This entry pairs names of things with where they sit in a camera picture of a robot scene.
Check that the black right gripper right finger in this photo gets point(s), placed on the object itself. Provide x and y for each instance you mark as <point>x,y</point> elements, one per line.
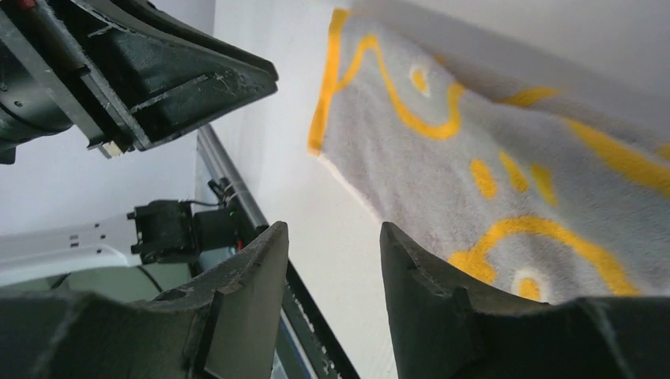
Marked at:
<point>447,324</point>

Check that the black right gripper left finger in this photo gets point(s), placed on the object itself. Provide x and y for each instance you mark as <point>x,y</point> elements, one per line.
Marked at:
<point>221,324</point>

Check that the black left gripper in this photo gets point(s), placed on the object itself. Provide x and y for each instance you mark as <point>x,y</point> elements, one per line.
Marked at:
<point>170,78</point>

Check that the yellow grey patterned towel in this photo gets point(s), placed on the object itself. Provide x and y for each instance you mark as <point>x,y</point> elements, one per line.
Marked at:
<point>511,183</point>

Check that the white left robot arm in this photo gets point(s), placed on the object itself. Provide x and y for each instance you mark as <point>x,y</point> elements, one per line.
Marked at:
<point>163,231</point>

